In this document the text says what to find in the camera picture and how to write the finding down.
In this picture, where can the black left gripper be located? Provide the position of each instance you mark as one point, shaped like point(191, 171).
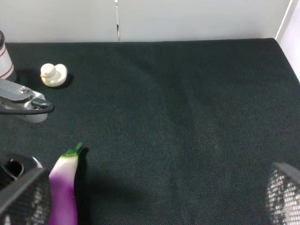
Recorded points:
point(25, 192)

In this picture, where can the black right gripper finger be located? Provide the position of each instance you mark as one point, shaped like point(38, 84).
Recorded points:
point(283, 195)

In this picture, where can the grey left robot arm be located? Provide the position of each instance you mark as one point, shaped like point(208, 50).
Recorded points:
point(22, 101)

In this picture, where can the purple toy eggplant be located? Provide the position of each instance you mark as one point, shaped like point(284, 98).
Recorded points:
point(62, 182)

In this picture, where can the black table cloth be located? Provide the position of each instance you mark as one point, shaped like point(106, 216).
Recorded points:
point(174, 133)

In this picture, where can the small white rubber duck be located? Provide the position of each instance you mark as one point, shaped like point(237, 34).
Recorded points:
point(53, 75)

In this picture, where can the black mesh pen holder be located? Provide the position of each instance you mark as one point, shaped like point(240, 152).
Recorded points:
point(7, 70)

